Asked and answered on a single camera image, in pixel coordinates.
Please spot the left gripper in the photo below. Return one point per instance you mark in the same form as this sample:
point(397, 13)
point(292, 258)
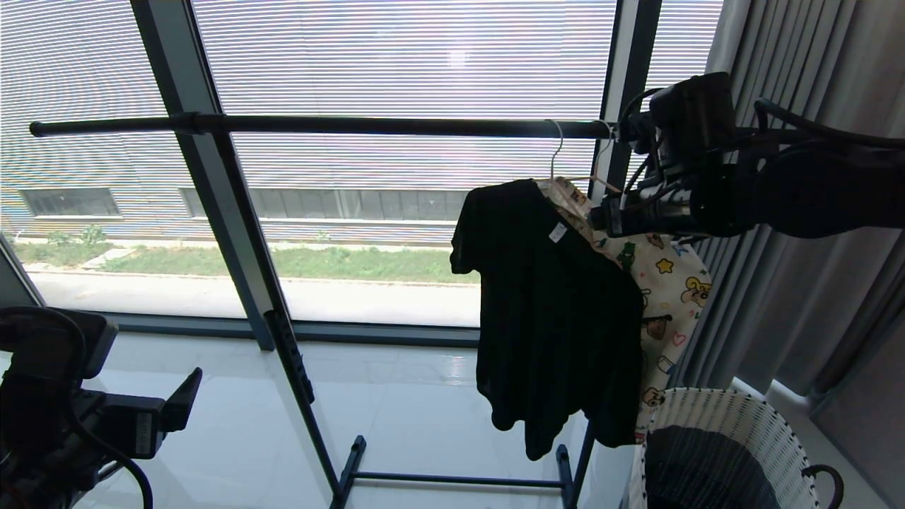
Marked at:
point(127, 420)

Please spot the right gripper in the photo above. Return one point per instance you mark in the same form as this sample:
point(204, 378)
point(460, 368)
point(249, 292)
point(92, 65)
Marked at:
point(647, 211)

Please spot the pink clothes hanger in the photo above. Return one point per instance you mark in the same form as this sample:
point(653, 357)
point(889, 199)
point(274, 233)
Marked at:
point(601, 166)
point(557, 148)

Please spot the cream printed garment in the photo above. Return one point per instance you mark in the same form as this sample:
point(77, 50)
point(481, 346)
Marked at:
point(672, 297)

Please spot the black garment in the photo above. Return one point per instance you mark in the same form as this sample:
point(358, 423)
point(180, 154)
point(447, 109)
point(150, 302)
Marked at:
point(558, 318)

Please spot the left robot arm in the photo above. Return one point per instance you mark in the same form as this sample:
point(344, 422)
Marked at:
point(35, 445)

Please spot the white laundry basket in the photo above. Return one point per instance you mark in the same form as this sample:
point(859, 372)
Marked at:
point(728, 452)

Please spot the black clothes rack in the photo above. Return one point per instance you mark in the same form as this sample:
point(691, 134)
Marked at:
point(318, 126)

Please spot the grey curtain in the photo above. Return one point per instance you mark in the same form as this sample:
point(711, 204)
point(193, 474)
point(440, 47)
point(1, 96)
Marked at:
point(792, 318)

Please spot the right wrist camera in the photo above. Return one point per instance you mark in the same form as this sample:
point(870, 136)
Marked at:
point(689, 116)

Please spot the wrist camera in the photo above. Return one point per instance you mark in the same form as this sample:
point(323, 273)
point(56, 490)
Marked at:
point(53, 346)
point(689, 116)

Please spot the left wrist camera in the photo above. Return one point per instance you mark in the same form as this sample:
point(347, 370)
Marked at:
point(53, 346)

